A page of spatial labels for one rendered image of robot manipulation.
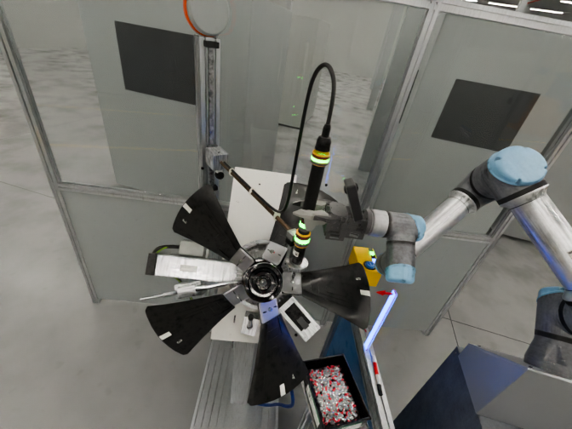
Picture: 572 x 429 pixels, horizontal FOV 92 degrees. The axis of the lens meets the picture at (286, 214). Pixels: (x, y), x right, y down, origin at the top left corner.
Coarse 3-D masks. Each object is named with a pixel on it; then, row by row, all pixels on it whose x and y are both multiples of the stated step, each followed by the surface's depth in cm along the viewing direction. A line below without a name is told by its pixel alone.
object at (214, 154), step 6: (216, 144) 123; (210, 150) 119; (216, 150) 120; (222, 150) 120; (210, 156) 117; (216, 156) 115; (222, 156) 117; (228, 156) 118; (210, 162) 118; (216, 162) 117; (228, 162) 120; (216, 168) 118; (222, 168) 120
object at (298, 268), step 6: (294, 228) 85; (288, 234) 83; (288, 240) 83; (288, 246) 85; (294, 246) 84; (288, 252) 86; (288, 258) 86; (288, 264) 84; (294, 264) 84; (300, 264) 84; (306, 264) 85; (294, 270) 83; (300, 270) 83
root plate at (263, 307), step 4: (272, 300) 91; (276, 300) 92; (260, 304) 86; (264, 304) 88; (268, 304) 89; (272, 304) 91; (276, 304) 92; (260, 308) 86; (264, 308) 87; (272, 308) 90; (276, 308) 92; (260, 312) 85; (268, 312) 88; (272, 312) 90; (276, 312) 91; (260, 316) 85; (264, 316) 86; (268, 316) 88; (272, 316) 90; (276, 316) 91; (264, 320) 86; (268, 320) 87
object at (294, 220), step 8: (288, 184) 100; (296, 184) 98; (304, 184) 97; (304, 192) 96; (320, 192) 93; (296, 200) 96; (280, 208) 98; (288, 208) 96; (296, 208) 94; (280, 216) 96; (288, 216) 94; (296, 216) 92; (280, 224) 95; (288, 224) 92; (296, 224) 91; (272, 232) 95; (280, 232) 93; (272, 240) 93; (280, 240) 91
